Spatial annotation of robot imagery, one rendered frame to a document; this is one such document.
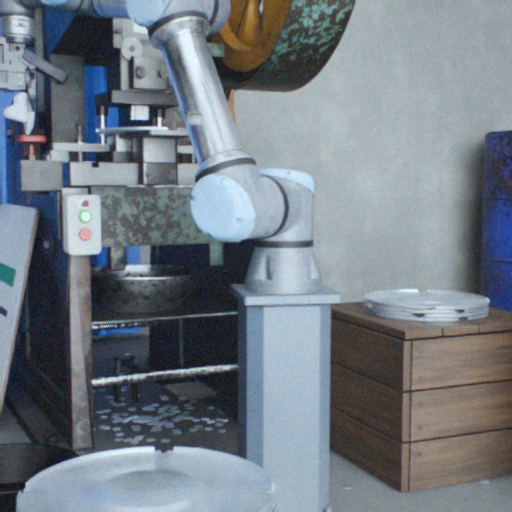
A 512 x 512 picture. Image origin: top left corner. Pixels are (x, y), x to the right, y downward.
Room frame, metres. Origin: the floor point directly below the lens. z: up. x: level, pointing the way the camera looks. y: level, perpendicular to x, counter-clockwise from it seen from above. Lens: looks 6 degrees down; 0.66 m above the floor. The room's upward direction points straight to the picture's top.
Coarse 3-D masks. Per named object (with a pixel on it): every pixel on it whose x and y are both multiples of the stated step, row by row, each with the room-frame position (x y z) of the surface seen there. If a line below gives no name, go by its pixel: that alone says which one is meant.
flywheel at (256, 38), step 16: (240, 0) 2.55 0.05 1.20; (256, 0) 2.50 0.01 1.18; (272, 0) 2.36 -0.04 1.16; (288, 0) 2.20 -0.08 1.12; (240, 16) 2.55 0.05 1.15; (256, 16) 2.51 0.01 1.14; (272, 16) 2.36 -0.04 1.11; (224, 32) 2.60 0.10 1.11; (240, 32) 2.55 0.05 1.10; (256, 32) 2.45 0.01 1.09; (272, 32) 2.28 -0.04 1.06; (224, 48) 2.57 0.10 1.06; (240, 48) 2.50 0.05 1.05; (256, 48) 2.37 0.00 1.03; (272, 48) 2.28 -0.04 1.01; (224, 64) 2.57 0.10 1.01; (240, 64) 2.47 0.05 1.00; (256, 64) 2.37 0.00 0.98
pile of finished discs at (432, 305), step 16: (368, 304) 1.93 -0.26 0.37; (384, 304) 1.86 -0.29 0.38; (400, 304) 1.83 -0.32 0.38; (416, 304) 1.88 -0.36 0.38; (432, 304) 1.88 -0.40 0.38; (448, 304) 1.88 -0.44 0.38; (464, 304) 1.88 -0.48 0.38; (480, 304) 1.85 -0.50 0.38; (416, 320) 1.82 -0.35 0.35; (432, 320) 1.81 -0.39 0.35; (448, 320) 1.81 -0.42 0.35; (464, 320) 1.82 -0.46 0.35
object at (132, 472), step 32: (128, 448) 1.05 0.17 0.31; (192, 448) 1.06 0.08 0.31; (32, 480) 0.95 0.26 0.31; (64, 480) 0.95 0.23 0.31; (96, 480) 0.95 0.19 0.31; (128, 480) 0.94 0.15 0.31; (160, 480) 0.94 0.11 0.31; (192, 480) 0.94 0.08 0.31; (224, 480) 0.95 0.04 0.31; (256, 480) 0.95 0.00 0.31
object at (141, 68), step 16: (128, 32) 2.18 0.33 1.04; (144, 32) 2.20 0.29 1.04; (128, 48) 2.16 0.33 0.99; (144, 48) 2.20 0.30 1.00; (112, 64) 2.22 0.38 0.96; (128, 64) 2.18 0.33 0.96; (144, 64) 2.16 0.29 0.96; (160, 64) 2.18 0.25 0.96; (112, 80) 2.22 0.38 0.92; (128, 80) 2.18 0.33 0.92; (144, 80) 2.16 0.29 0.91; (160, 80) 2.18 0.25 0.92
